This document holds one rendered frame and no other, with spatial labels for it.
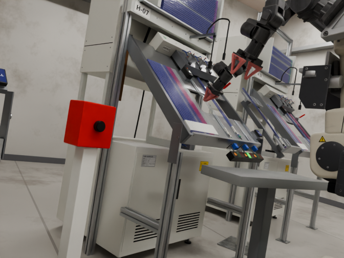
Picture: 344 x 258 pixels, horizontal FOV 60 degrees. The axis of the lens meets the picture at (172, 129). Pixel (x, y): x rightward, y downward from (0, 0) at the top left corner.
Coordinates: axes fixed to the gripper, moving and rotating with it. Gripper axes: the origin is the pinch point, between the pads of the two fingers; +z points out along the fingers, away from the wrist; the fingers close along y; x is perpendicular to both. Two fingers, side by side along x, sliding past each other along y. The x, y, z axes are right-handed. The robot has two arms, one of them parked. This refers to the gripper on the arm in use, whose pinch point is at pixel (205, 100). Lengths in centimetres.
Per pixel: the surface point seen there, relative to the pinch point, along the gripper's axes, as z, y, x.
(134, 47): 0.2, 37.2, -30.9
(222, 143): 4.7, 7.6, 30.0
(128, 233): 65, 33, 40
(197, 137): 3.9, 30.5, 29.8
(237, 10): -49, -307, -270
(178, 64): -2.7, 5.3, -27.6
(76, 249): 50, 73, 48
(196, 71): -4.6, -7.3, -23.2
